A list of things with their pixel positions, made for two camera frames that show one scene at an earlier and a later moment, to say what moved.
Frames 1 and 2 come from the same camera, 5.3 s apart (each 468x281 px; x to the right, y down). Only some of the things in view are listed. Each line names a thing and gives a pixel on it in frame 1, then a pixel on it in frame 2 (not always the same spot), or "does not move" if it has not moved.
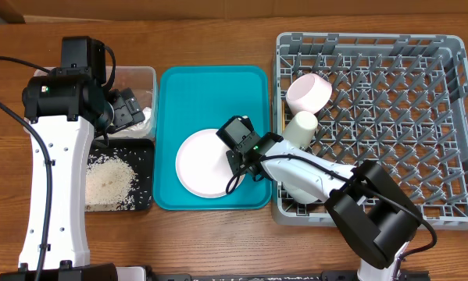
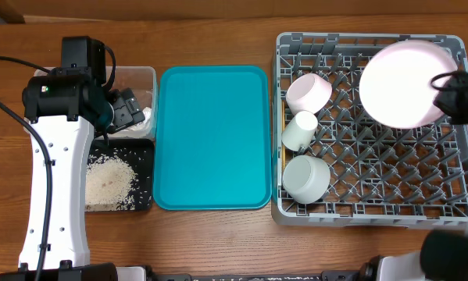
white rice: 109,183 does not move
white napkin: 141,129 does not move
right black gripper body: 233,160 -> 466,103
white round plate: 202,165 -> 394,85
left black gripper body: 126,112 does not move
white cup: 301,129 does not move
